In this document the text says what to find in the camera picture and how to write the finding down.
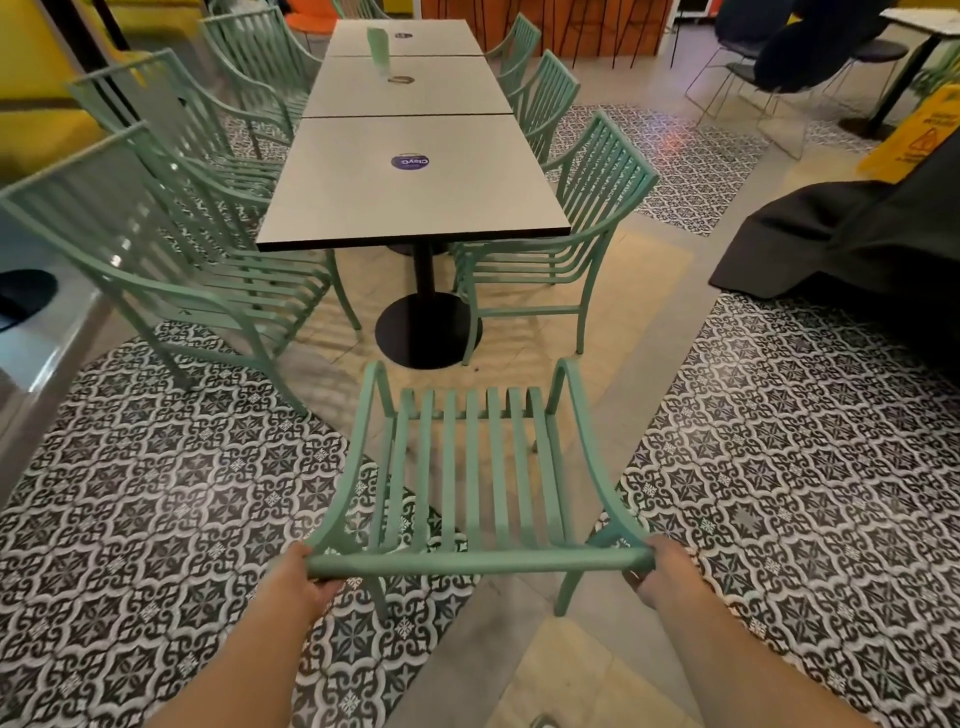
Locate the dark blue wire-leg chair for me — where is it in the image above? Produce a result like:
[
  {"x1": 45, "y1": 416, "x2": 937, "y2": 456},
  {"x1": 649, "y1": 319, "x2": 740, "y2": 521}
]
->
[
  {"x1": 752, "y1": 0, "x2": 912, "y2": 160},
  {"x1": 684, "y1": 0, "x2": 798, "y2": 130}
]

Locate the grey square pedestal table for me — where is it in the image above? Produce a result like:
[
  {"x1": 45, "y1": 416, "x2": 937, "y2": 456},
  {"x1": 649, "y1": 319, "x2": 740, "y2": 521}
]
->
[
  {"x1": 255, "y1": 114, "x2": 572, "y2": 371},
  {"x1": 325, "y1": 18, "x2": 486, "y2": 59},
  {"x1": 303, "y1": 54, "x2": 516, "y2": 120}
]

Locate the wooden panel counter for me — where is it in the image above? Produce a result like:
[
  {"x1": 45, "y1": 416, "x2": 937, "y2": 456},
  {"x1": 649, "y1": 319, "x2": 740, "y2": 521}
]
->
[{"x1": 420, "y1": 0, "x2": 678, "y2": 63}]

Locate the person's right forearm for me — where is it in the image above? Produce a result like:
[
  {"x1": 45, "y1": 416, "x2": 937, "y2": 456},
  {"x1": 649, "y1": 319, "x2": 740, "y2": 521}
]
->
[{"x1": 658, "y1": 591, "x2": 880, "y2": 728}]

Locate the black cloth cover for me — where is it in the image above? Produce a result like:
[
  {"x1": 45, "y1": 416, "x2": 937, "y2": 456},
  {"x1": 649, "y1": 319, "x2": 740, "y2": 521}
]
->
[{"x1": 708, "y1": 148, "x2": 960, "y2": 365}]

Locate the person's left hand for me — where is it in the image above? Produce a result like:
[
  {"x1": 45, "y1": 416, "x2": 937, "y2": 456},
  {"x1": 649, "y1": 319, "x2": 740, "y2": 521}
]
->
[{"x1": 258, "y1": 541, "x2": 347, "y2": 637}]

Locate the yellow booth bench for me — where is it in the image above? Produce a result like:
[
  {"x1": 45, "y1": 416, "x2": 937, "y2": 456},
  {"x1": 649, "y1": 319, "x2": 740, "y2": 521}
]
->
[{"x1": 0, "y1": 0, "x2": 205, "y2": 189}]

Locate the person's right hand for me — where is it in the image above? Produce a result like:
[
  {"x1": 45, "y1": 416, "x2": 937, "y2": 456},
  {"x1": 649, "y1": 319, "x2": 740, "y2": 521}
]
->
[{"x1": 622, "y1": 534, "x2": 723, "y2": 615}]

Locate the person's left forearm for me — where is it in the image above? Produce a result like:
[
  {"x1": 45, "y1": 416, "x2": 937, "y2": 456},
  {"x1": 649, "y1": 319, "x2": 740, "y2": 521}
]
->
[{"x1": 146, "y1": 598, "x2": 320, "y2": 728}]

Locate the yellow wet floor sign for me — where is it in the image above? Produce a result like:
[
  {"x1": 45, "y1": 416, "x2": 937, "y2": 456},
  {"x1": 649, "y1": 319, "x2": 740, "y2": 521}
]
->
[{"x1": 857, "y1": 111, "x2": 960, "y2": 186}]

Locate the black round table base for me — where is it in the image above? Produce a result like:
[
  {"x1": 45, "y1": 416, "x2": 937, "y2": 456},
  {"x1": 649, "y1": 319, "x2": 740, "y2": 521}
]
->
[{"x1": 0, "y1": 268, "x2": 60, "y2": 333}]

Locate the black metal post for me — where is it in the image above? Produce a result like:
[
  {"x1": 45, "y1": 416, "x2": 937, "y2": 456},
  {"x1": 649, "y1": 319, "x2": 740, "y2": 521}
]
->
[{"x1": 39, "y1": 0, "x2": 145, "y2": 127}]

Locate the white table with black pedestal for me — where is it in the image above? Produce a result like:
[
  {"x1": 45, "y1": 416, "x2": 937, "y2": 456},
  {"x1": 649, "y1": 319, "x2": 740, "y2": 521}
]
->
[{"x1": 837, "y1": 6, "x2": 960, "y2": 142}]

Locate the orange chair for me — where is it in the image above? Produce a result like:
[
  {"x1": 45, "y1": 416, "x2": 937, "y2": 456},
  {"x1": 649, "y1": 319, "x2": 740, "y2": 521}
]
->
[{"x1": 287, "y1": 0, "x2": 348, "y2": 36}]

